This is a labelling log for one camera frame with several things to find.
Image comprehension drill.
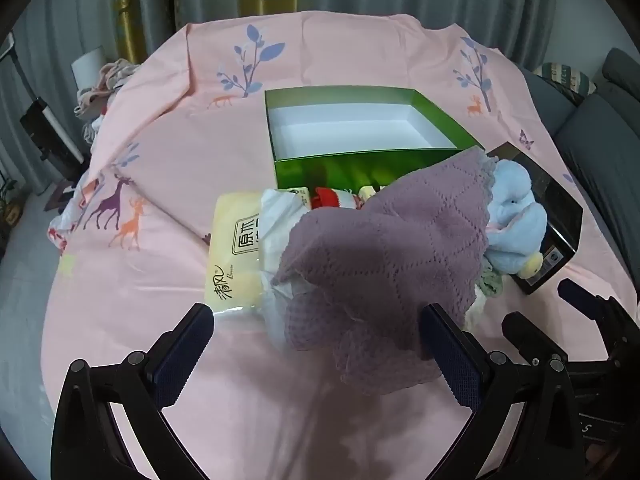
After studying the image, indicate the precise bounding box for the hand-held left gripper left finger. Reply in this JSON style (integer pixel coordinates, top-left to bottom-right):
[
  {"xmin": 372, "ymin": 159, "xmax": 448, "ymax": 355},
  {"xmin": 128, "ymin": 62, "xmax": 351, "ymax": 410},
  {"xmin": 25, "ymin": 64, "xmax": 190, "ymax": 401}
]
[{"xmin": 51, "ymin": 303, "xmax": 216, "ymax": 480}]

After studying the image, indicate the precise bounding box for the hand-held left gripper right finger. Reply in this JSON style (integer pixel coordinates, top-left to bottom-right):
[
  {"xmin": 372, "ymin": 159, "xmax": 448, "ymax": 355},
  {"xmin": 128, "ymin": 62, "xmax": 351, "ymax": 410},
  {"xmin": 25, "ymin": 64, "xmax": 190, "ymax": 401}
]
[{"xmin": 420, "ymin": 303, "xmax": 586, "ymax": 480}]

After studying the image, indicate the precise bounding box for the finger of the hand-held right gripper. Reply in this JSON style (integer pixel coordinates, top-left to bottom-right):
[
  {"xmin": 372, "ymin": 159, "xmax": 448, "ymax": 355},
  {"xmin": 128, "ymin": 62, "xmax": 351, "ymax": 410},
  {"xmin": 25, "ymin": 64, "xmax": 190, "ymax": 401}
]
[
  {"xmin": 557, "ymin": 279, "xmax": 621, "ymax": 331},
  {"xmin": 501, "ymin": 311, "xmax": 568, "ymax": 361}
]

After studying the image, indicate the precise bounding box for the light blue plush toy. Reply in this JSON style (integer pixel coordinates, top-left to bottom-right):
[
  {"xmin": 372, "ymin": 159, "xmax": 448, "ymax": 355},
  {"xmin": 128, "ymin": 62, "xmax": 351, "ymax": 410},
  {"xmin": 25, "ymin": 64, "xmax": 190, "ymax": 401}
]
[{"xmin": 482, "ymin": 157, "xmax": 550, "ymax": 281}]

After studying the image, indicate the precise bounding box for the purple knitted cloth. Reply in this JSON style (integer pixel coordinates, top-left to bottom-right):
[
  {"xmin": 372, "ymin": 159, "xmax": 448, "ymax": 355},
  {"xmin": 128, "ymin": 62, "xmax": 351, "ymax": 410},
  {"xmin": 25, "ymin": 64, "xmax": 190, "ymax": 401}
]
[{"xmin": 274, "ymin": 147, "xmax": 497, "ymax": 395}]

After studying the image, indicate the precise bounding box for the green cardboard box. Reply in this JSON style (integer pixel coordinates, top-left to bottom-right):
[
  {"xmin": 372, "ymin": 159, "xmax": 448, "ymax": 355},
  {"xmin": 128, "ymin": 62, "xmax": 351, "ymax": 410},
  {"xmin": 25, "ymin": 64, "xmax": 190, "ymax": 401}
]
[{"xmin": 264, "ymin": 86, "xmax": 486, "ymax": 191}]

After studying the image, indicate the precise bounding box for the pale green cloth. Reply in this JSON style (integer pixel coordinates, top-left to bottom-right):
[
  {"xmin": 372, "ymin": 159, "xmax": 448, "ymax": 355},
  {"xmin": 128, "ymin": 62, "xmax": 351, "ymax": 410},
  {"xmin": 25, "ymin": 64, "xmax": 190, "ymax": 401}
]
[{"xmin": 475, "ymin": 260, "xmax": 506, "ymax": 302}]

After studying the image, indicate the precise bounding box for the black glossy box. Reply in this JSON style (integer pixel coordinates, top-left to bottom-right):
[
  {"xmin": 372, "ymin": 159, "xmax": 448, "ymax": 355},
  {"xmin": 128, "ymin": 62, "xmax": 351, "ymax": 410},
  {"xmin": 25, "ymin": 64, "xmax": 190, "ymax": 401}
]
[{"xmin": 485, "ymin": 141, "xmax": 585, "ymax": 295}]

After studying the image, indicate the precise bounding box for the yellow tissue pack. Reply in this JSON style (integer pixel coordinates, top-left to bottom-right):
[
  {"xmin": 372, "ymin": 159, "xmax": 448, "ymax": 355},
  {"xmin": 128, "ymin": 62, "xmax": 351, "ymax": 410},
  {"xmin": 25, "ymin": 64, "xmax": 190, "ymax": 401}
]
[{"xmin": 204, "ymin": 191, "xmax": 281, "ymax": 317}]

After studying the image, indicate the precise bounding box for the grey sofa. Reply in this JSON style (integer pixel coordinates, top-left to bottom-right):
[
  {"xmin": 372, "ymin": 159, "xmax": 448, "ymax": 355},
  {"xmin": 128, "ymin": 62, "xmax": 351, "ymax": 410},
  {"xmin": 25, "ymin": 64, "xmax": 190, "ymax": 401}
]
[{"xmin": 520, "ymin": 47, "xmax": 640, "ymax": 281}]

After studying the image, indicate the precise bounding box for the white plastic bag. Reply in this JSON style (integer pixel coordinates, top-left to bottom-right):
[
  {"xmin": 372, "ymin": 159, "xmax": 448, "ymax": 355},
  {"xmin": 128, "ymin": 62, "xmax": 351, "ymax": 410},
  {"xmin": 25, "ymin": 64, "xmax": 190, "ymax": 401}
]
[{"xmin": 255, "ymin": 186, "xmax": 321, "ymax": 348}]

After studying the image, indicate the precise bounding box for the red and white packet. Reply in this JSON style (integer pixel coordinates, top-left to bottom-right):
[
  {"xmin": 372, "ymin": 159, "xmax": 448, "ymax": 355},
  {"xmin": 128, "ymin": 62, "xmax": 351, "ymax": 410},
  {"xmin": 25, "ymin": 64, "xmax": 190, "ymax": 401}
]
[{"xmin": 310, "ymin": 186, "xmax": 371, "ymax": 211}]

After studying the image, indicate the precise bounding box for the striped cushion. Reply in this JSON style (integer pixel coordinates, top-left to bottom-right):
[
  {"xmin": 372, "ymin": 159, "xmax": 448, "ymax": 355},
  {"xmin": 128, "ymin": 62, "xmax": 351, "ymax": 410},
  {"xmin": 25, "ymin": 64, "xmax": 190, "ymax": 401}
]
[{"xmin": 537, "ymin": 62, "xmax": 598, "ymax": 107}]

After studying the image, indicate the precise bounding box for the pink printed bedsheet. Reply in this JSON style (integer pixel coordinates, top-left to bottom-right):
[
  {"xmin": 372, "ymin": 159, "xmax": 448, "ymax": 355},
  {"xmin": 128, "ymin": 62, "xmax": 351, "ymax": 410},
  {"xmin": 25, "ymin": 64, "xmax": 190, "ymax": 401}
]
[{"xmin": 42, "ymin": 10, "xmax": 626, "ymax": 480}]

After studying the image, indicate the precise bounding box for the black rectangular object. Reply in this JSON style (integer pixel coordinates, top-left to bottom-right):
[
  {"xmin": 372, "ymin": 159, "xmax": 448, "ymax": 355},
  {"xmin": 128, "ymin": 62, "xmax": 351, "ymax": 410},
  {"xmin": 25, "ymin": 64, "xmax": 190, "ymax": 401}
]
[{"xmin": 20, "ymin": 97, "xmax": 86, "ymax": 166}]

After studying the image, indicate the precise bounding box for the floral cloth pile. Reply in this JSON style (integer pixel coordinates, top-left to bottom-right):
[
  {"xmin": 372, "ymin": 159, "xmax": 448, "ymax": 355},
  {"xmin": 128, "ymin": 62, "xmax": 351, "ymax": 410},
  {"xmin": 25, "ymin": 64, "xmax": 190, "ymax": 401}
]
[{"xmin": 75, "ymin": 57, "xmax": 138, "ymax": 143}]

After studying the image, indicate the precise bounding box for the white lamp shade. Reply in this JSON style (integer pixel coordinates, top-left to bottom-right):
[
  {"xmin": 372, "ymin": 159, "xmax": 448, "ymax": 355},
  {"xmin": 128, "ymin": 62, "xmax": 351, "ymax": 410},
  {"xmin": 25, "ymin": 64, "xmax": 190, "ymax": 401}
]
[{"xmin": 70, "ymin": 45, "xmax": 108, "ymax": 93}]

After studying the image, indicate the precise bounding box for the white pole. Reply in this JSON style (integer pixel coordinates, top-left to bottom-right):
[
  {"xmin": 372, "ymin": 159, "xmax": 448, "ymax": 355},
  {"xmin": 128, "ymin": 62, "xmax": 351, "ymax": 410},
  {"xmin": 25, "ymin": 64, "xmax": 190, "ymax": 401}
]
[{"xmin": 0, "ymin": 32, "xmax": 26, "ymax": 92}]

